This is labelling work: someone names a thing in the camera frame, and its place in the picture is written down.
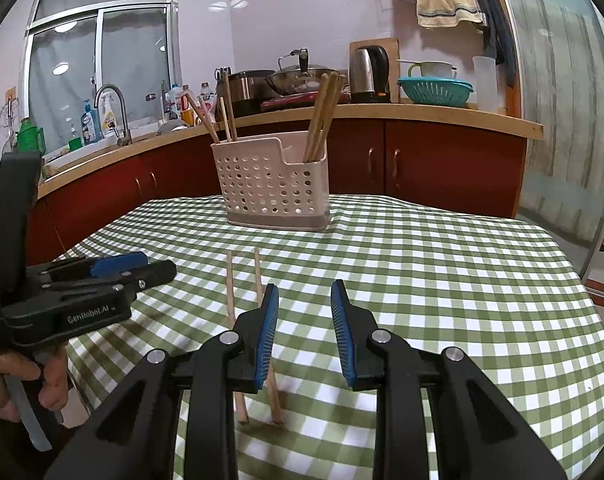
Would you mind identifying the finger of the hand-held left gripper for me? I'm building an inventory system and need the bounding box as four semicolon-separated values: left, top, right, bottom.
36;259;179;307
42;252;150;282

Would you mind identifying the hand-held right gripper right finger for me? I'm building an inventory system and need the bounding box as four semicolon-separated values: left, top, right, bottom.
330;280;568;480

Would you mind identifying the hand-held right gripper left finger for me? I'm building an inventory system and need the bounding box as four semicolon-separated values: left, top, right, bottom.
44;284;280;480

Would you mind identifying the pink perforated utensil holder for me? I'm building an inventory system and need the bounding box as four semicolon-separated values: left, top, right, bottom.
211;130;331;233

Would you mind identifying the person's left hand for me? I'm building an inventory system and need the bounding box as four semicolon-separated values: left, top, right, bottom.
0;347;70;423

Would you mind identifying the green plastic bottle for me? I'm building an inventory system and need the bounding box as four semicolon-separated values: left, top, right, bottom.
16;117;46;153

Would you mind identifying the green checked tablecloth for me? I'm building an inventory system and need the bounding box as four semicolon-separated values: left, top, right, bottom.
52;192;600;480

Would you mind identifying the steel kitchen sink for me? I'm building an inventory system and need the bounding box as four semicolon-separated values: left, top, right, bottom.
44;135;157;166

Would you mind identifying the blue detergent bottle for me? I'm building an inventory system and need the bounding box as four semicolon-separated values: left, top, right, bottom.
80;99;102;145

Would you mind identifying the white spray bottle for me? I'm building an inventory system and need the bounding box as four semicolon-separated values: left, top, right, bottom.
100;94;118;137

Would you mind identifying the steel kitchen faucet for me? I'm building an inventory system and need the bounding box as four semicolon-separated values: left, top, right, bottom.
94;84;132;147

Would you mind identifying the white bottle red label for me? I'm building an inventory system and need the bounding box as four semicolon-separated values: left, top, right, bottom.
198;82;217;122

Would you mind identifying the sliding glass window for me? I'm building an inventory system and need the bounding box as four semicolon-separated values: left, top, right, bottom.
24;0;180;148

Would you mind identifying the black rice cooker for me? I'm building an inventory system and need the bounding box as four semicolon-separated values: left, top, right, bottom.
229;70;277;116

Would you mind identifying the red kitchen cabinet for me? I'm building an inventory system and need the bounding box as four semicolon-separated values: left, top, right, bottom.
0;119;528;266

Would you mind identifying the red induction cooker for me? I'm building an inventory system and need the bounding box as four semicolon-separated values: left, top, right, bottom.
260;92;353;111

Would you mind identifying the steel wok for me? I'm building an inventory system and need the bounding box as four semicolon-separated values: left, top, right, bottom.
264;49;343;97

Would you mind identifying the beige kitchen countertop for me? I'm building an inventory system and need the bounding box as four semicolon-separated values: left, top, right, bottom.
0;101;544;216

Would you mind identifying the glass wok lid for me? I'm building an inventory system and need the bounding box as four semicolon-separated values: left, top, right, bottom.
277;49;303;73

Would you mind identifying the teal plastic colander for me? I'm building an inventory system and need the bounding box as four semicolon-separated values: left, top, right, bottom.
397;76;474;108

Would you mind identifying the steel electric kettle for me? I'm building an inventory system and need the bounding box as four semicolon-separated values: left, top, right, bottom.
348;45;391;104

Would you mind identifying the white plastic jug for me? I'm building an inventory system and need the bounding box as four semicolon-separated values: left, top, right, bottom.
472;55;499;113

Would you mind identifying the wooden cutting board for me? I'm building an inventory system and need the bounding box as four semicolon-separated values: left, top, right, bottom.
349;37;400;103

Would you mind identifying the frosted glass door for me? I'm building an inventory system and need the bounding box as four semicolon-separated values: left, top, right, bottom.
487;0;604;281

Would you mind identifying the dark hanging cloth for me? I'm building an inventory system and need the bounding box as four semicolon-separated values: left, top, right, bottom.
469;0;518;88

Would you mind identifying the white mug green handle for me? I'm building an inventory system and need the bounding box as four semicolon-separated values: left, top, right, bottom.
408;60;458;80

